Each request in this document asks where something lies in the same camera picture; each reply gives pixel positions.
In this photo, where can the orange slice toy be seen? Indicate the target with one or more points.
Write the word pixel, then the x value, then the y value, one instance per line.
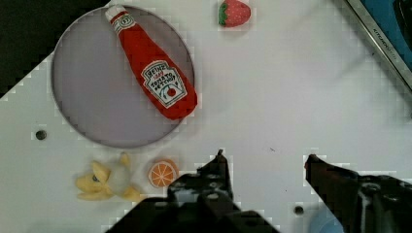
pixel 162 173

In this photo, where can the red plush strawberry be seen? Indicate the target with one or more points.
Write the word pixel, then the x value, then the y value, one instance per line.
pixel 233 13

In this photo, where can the light blue cup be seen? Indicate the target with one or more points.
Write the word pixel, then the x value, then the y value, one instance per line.
pixel 324 221

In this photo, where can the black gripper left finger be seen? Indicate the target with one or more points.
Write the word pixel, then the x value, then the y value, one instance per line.
pixel 195 203

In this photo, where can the grey round plate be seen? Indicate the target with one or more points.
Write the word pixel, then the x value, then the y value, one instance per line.
pixel 95 89

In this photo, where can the red plush ketchup bottle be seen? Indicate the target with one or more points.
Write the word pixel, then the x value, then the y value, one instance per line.
pixel 161 79

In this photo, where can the silver blue kitchen scale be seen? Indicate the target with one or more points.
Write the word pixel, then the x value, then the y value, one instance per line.
pixel 387 26

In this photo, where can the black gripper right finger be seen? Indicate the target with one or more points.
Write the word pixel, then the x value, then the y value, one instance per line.
pixel 361 203

